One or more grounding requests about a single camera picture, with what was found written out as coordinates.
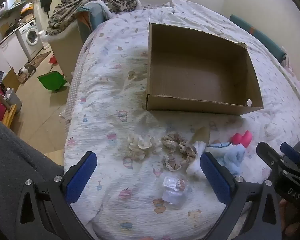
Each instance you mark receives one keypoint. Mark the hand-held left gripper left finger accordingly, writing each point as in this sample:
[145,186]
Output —
[77,177]

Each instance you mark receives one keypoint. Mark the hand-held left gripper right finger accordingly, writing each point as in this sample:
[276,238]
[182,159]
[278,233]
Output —
[215,177]

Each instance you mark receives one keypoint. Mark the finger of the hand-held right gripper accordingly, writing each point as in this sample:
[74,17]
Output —
[288,150]
[267,152]

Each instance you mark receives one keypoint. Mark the white fluffy sock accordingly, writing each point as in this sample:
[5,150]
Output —
[195,170]

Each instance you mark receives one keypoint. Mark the light blue fluffy sock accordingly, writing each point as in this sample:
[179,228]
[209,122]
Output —
[232,160]

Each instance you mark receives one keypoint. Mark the pink plush toy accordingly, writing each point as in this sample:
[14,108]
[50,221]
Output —
[242,138]

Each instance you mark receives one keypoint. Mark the clear plastic packet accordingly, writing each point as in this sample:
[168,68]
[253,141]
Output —
[175,195]

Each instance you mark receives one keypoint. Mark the beige card piece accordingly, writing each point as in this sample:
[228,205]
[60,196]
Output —
[202,135]

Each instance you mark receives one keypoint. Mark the cream scrunchie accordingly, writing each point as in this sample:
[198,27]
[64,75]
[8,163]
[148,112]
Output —
[142,143]

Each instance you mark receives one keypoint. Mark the brown cardboard box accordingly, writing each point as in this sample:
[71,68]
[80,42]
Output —
[197,80]

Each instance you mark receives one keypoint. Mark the person's right hand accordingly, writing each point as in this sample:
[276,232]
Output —
[291,220]

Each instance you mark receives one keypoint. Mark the person's grey trouser leg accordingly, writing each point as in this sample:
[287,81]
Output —
[15,155]

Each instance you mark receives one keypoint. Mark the white printed bed blanket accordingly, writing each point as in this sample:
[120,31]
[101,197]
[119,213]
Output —
[110,92]

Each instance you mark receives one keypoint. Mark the grey plastic bin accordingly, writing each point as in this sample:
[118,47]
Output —
[15,101]

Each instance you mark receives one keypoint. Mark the green plastic bin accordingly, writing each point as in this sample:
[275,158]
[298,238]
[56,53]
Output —
[51,81]

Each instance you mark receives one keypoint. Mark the teal pillow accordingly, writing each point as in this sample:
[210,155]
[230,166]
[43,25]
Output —
[260,37]

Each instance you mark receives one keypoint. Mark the open floor cardboard box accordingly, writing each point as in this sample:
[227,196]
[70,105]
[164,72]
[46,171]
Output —
[11,80]

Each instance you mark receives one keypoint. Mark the tabby cat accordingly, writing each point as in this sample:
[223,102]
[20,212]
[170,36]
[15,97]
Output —
[26,70]

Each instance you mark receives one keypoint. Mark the small red floor item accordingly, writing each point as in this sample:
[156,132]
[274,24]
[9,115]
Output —
[52,60]

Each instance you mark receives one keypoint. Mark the brown floor rug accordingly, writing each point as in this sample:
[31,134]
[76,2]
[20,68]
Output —
[40,58]

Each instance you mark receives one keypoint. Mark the beige armchair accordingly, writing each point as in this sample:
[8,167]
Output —
[65,52]

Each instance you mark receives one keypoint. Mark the white kitchen cabinet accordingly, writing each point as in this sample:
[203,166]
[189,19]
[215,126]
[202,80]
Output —
[10,50]

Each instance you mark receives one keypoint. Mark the white washing machine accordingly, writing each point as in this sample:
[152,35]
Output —
[30,37]

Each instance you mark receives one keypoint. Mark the teal orange cushion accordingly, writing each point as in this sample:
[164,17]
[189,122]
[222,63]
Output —
[92,17]

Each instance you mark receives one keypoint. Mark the dark hanging garment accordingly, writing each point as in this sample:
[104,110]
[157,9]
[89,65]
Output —
[46,1]

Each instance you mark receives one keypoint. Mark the yellow wooden frame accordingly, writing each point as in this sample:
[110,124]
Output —
[10,115]

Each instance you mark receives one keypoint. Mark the kitchen wall shelf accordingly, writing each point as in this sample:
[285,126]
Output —
[17,3]

